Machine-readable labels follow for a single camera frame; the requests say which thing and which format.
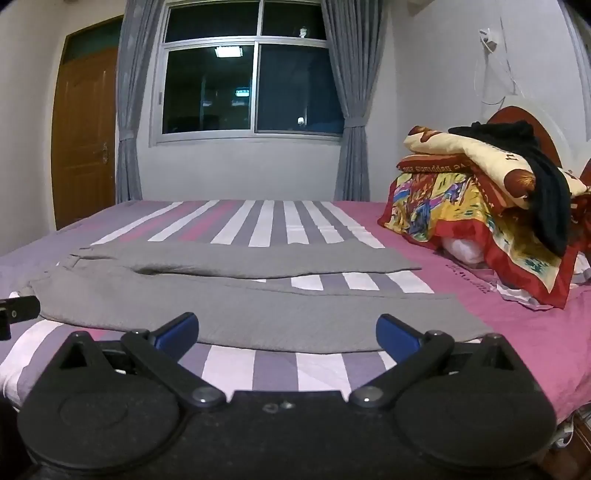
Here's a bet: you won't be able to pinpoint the cream printed blanket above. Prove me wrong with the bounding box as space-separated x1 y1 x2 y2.
404 126 589 210

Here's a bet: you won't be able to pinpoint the brown wooden furniture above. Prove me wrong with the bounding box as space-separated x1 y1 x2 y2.
540 406 591 480

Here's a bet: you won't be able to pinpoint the white cable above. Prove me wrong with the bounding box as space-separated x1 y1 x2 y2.
480 17 523 107

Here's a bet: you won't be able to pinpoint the red and white headboard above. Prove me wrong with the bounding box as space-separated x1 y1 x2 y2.
485 95 578 171

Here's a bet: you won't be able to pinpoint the black cloth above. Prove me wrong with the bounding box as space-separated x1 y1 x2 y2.
448 120 573 257

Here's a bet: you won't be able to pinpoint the white pillow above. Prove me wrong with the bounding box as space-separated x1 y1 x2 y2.
438 237 490 266

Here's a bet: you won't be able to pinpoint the colourful red-bordered blanket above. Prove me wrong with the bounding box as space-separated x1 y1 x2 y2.
378 154 591 310

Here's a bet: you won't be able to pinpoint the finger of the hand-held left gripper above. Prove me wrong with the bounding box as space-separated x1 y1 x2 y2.
0 295 41 341

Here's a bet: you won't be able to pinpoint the sliding glass window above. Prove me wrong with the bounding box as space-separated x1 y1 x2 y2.
150 0 347 146

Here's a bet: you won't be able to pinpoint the brown wooden door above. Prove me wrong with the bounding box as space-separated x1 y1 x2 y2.
51 16 124 232

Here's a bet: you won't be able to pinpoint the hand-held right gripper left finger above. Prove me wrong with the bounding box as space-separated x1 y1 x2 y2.
44 312 228 411

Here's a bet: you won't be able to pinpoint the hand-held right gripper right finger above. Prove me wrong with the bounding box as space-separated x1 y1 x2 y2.
348 314 539 409

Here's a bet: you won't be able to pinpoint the grey curtain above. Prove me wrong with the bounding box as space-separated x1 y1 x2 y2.
115 0 172 204
321 0 389 201

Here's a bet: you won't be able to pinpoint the grey pants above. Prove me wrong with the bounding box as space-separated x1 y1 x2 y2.
30 239 495 355

